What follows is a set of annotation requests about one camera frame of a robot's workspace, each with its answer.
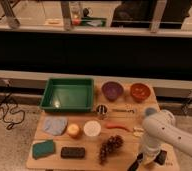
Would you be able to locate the black brush block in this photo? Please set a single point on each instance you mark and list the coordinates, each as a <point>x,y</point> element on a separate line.
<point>72,152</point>

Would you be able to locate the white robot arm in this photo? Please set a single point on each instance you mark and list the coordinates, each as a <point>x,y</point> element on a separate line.
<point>159,127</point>

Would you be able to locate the blue cloth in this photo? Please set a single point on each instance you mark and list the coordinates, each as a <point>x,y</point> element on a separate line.
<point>55,126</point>

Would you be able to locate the yellow corn piece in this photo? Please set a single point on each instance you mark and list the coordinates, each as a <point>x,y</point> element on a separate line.
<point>138,131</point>

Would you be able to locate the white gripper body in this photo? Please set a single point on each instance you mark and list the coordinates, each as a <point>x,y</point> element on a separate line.
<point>150,148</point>

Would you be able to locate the small metal cup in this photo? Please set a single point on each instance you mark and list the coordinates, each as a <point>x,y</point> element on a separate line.
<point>101,111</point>

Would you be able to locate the orange bowl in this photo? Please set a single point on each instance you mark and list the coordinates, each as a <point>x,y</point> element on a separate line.
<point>140,92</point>

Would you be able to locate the metal spoon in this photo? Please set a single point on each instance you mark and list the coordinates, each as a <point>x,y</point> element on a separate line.
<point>124,110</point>

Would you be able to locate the wooden table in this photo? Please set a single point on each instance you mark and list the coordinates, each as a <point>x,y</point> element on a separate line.
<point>119,161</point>

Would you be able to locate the bunch of dark grapes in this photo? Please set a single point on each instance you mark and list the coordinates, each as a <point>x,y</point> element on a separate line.
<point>109,146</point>

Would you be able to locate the green sponge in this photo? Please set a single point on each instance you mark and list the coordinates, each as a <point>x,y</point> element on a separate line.
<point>43,149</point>

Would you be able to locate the purple bowl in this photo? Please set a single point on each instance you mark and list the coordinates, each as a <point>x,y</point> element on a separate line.
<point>112,90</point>

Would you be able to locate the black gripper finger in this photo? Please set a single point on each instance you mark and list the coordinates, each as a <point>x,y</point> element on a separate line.
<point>161,157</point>
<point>136,163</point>

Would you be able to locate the green plastic tray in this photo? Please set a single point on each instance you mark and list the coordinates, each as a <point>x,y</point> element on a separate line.
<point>68,95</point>

